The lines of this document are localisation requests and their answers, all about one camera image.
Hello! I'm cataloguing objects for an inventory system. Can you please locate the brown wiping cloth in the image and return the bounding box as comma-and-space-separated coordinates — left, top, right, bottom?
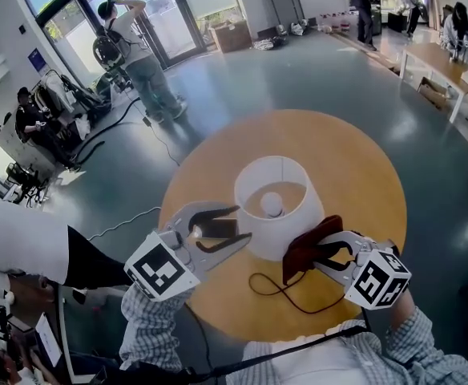
281, 214, 345, 286

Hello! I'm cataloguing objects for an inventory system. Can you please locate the black wheeled chair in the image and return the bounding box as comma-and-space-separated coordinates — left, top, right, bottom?
5, 162, 53, 208

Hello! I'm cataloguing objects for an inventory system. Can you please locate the clothes rack with garments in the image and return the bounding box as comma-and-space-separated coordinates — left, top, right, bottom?
36, 68, 113, 136

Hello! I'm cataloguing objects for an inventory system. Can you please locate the row of small plastic containers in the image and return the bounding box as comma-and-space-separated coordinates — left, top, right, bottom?
317, 10, 353, 34

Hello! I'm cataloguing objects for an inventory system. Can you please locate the person's left forearm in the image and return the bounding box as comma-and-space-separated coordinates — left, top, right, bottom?
119, 282, 195, 372

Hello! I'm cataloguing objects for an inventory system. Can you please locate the black lamp power cable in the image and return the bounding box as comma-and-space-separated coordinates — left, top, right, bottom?
248, 270, 357, 315

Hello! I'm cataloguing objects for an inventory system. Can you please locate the thick black floor hose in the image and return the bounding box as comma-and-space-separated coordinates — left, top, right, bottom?
75, 96, 141, 164

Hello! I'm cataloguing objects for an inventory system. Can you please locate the black green backpack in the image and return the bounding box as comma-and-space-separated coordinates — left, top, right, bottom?
92, 34, 125, 71

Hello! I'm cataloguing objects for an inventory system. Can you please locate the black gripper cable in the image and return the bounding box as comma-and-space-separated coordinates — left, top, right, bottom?
360, 306, 373, 334
184, 302, 213, 380

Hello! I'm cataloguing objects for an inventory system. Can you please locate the blue wall sign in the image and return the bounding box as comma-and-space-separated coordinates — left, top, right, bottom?
28, 48, 46, 74

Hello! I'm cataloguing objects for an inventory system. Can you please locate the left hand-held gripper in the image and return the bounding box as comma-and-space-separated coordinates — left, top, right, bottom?
123, 201, 253, 302

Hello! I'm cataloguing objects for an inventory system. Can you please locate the large glass entrance window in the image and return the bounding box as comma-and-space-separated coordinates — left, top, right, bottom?
13, 0, 243, 75

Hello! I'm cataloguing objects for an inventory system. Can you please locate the white table lamp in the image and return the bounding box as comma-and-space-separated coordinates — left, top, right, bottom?
233, 155, 325, 262

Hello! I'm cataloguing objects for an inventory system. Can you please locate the black power adapter cable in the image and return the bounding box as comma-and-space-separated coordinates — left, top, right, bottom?
143, 112, 181, 168

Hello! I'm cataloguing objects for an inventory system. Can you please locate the wooden planter box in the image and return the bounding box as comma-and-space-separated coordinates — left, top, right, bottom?
208, 18, 253, 54

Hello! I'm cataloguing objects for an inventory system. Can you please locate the white plastic bag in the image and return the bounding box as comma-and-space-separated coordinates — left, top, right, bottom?
75, 114, 91, 140

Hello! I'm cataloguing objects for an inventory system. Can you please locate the dark screen smartphone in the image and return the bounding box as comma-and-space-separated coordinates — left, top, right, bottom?
199, 217, 240, 240

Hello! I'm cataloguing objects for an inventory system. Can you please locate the grey folding cart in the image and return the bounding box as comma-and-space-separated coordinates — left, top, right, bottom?
260, 0, 307, 35

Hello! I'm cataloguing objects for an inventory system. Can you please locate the white table with wooden top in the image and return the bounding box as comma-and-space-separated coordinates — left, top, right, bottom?
400, 42, 468, 124

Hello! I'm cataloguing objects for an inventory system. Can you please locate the person's right forearm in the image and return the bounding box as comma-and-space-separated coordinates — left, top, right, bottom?
377, 290, 468, 385

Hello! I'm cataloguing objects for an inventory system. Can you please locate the person's body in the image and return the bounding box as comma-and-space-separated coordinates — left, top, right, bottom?
225, 321, 391, 385

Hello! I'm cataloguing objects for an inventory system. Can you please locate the open cardboard box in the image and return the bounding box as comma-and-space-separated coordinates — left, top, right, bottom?
417, 76, 450, 111

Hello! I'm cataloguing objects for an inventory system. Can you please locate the thin white floor cable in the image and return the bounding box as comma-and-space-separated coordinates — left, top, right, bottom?
87, 205, 163, 242

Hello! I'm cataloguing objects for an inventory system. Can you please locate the white paper sheet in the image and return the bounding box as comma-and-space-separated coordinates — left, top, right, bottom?
35, 313, 63, 368

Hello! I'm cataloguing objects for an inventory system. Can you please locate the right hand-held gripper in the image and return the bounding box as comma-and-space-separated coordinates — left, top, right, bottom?
313, 230, 414, 310

